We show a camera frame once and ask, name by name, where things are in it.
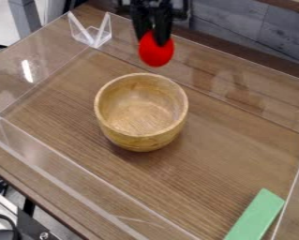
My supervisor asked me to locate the grey post top left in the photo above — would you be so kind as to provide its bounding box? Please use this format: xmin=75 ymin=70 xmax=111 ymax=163
xmin=8 ymin=0 xmax=41 ymax=38

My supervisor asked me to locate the red plush fruit green top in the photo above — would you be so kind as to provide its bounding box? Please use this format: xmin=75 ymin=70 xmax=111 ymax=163
xmin=138 ymin=31 xmax=174 ymax=68

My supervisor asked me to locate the green rectangular block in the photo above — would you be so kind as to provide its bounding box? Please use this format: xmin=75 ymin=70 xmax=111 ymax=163
xmin=223 ymin=188 xmax=285 ymax=240

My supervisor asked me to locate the wooden bowl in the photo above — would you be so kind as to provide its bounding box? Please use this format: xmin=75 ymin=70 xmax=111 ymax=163
xmin=93 ymin=73 xmax=190 ymax=152

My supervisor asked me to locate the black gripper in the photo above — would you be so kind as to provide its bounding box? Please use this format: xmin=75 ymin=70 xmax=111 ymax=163
xmin=128 ymin=0 xmax=194 ymax=48

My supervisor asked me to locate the black cable bottom left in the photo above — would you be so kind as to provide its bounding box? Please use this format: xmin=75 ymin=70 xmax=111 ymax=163
xmin=0 ymin=213 xmax=24 ymax=240

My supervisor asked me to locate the clear acrylic corner bracket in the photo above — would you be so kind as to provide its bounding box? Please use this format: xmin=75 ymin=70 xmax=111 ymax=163
xmin=68 ymin=11 xmax=112 ymax=49

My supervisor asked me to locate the clear acrylic enclosure wall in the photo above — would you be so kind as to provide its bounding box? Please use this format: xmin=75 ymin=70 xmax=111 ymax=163
xmin=0 ymin=14 xmax=299 ymax=240

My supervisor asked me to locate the black device bottom left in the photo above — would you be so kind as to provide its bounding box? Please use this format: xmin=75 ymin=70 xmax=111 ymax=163
xmin=0 ymin=210 xmax=61 ymax=240

